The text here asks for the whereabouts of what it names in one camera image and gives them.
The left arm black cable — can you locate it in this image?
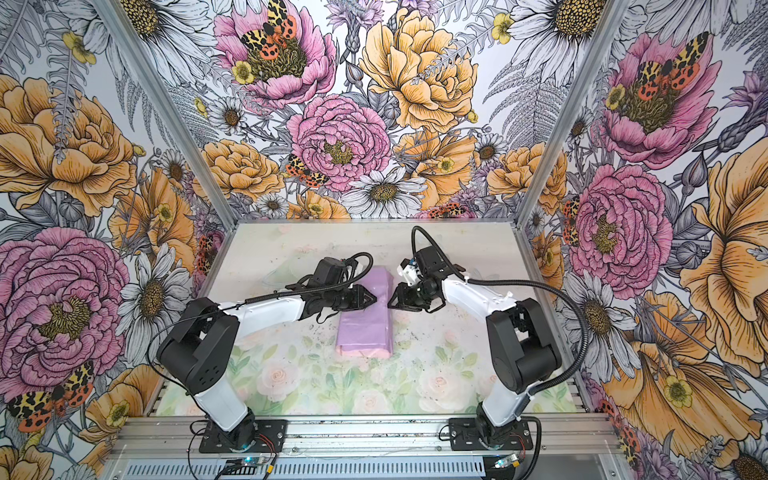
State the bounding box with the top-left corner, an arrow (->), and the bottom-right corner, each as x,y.
153,252 -> 376,416

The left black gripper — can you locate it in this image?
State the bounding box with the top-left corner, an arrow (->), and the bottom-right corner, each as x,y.
326,285 -> 377,312

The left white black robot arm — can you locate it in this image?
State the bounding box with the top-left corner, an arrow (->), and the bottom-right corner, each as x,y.
156,252 -> 377,452

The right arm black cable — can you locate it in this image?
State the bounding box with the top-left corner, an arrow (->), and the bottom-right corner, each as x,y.
410,225 -> 590,480

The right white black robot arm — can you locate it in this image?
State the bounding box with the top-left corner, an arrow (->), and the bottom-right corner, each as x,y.
387,247 -> 562,450

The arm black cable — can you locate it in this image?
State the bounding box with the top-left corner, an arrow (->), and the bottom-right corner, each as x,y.
153,252 -> 376,416
410,225 -> 590,480

